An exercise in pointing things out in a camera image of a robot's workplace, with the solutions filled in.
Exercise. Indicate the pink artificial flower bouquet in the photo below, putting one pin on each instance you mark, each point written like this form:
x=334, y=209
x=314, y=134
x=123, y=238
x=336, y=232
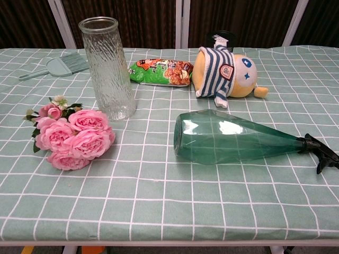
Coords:
x=84, y=137

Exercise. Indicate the clear glass cup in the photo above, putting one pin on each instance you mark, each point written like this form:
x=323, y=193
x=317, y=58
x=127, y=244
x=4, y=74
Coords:
x=110, y=76

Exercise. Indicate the green snack bag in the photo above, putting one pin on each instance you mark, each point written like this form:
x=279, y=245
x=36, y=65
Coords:
x=159, y=74

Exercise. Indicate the green plastic spray bottle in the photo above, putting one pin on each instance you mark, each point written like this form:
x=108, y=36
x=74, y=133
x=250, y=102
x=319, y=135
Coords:
x=225, y=140

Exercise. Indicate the yellow plush toy striped shirt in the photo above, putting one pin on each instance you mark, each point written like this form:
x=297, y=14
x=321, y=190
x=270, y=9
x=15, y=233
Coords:
x=222, y=76

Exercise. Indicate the green checked tablecloth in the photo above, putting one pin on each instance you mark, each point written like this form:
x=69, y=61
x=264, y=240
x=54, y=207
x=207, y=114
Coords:
x=169, y=201

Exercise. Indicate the black cylindrical can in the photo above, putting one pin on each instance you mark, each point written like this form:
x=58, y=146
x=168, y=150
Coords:
x=230, y=38

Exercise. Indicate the small teal hand brush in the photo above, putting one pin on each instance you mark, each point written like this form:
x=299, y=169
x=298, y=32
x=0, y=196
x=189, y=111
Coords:
x=59, y=67

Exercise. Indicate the grey screen frame post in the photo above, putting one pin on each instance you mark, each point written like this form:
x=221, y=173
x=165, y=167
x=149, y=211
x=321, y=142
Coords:
x=295, y=23
x=62, y=23
x=182, y=23

